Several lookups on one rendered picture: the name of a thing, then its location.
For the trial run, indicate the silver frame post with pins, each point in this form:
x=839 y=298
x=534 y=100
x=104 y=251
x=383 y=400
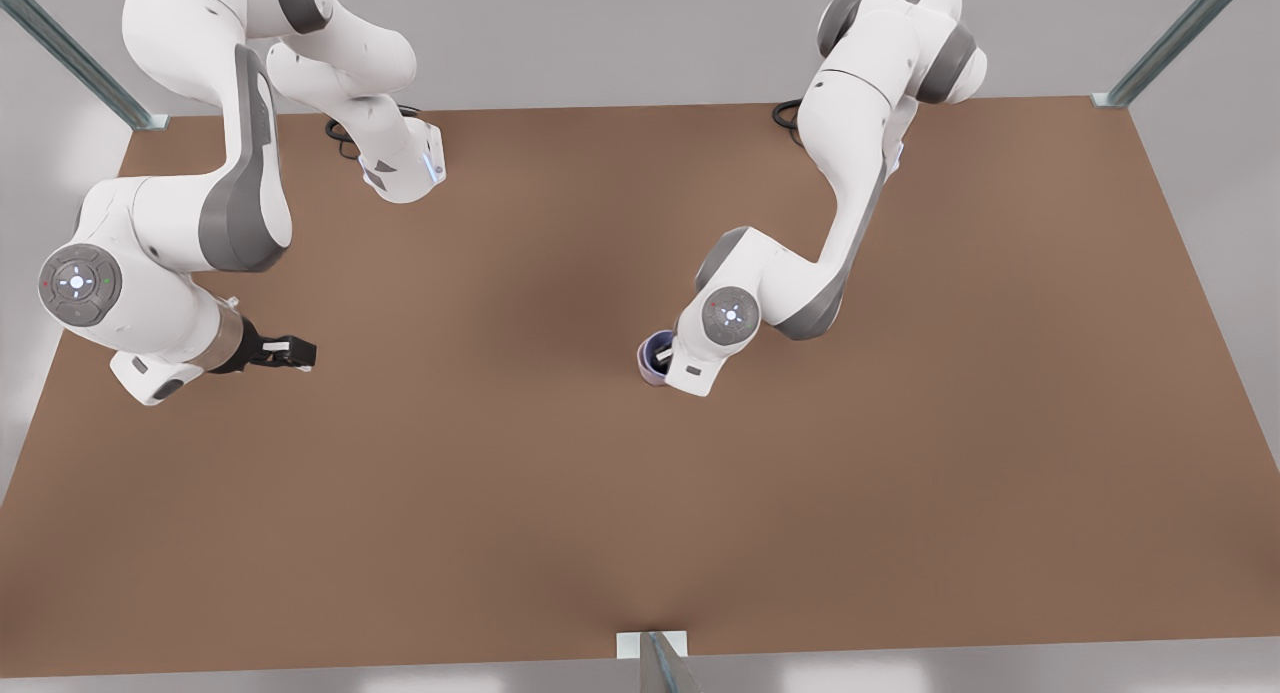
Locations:
x=75 y=58
x=655 y=658
x=1170 y=43

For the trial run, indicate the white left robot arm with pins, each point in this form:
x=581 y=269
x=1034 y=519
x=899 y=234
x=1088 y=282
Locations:
x=850 y=143

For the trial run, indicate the pink cup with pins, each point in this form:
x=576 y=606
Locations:
x=648 y=367

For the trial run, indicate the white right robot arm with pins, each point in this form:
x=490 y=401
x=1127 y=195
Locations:
x=160 y=213

